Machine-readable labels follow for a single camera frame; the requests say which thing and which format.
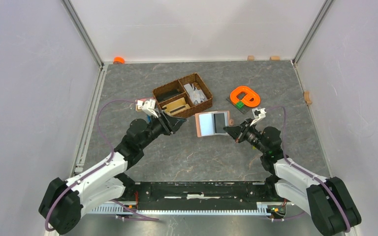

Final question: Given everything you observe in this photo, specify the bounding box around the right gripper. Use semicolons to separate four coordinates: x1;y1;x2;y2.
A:
223;118;268;154

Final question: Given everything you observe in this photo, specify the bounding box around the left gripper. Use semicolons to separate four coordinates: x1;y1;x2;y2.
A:
139;110;187;149

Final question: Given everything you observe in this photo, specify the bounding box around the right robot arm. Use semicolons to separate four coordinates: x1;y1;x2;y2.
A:
224;118;362;236

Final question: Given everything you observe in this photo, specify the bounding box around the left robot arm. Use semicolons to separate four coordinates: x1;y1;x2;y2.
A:
38;112;186;235

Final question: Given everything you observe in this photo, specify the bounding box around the gold cards pile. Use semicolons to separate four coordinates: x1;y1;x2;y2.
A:
162;97;190;116

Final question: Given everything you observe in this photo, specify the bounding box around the silver cards pile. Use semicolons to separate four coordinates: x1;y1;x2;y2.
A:
183;83;207;105

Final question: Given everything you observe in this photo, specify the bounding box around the green toy brick plate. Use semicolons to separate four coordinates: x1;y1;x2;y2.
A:
226;97;252;114

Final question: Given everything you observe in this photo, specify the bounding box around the brown wicker basket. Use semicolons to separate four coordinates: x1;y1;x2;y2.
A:
153;73;213;118

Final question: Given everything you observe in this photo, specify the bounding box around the curved wooden piece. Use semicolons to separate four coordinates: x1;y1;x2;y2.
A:
303;91;313;106

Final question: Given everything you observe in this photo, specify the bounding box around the orange cap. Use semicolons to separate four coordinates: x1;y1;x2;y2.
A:
113;57;125;64

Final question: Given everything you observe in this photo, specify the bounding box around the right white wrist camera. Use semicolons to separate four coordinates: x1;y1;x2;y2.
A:
250;107;266;126

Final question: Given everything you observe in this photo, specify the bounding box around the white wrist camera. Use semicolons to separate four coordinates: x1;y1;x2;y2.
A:
250;107;266;126
141;99;159;118

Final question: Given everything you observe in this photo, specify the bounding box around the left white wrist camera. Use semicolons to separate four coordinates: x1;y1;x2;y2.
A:
141;99;159;118

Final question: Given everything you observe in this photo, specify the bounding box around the orange plastic ring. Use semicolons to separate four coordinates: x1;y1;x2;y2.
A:
229;86;261;108

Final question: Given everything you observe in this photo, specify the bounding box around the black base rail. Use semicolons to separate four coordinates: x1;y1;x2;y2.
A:
116;181;285;210

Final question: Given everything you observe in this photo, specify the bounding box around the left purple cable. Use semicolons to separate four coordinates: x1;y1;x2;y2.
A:
44;100;160;233

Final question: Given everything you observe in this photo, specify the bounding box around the white comb cable duct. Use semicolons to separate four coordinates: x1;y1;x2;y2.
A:
89;203;271;216

